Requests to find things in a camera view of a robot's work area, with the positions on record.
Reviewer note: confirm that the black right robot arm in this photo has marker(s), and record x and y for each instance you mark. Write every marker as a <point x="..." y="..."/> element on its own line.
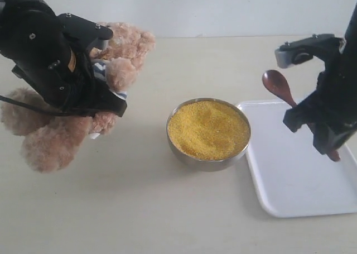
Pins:
<point x="352" y="19"/>

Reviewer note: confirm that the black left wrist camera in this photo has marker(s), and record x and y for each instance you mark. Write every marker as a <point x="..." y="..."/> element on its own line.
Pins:
<point x="85" y="33"/>

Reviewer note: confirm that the tan teddy bear striped sweater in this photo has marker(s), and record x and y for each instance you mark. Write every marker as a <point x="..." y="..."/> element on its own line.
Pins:
<point x="50" y="143"/>

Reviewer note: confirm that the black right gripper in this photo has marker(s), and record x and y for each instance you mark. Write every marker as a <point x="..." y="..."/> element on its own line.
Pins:
<point x="336" y="87"/>

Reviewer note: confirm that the white rectangular plastic tray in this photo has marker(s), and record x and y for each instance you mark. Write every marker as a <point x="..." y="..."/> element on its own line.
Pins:
<point x="291" y="178"/>

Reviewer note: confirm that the steel bowl of yellow millet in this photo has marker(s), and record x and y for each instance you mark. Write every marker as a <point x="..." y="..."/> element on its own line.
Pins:
<point x="208" y="134"/>

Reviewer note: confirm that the dark brown wooden spoon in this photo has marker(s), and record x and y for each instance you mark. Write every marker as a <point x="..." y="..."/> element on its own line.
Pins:
<point x="277" y="84"/>

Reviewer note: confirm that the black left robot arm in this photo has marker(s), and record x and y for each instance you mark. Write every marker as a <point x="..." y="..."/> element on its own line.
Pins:
<point x="14" y="7"/>

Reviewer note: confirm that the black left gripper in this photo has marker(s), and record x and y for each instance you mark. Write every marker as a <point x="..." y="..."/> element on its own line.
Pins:
<point x="56" y="66"/>

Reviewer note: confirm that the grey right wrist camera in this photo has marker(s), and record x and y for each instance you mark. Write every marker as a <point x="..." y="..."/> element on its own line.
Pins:
<point x="323" y="47"/>

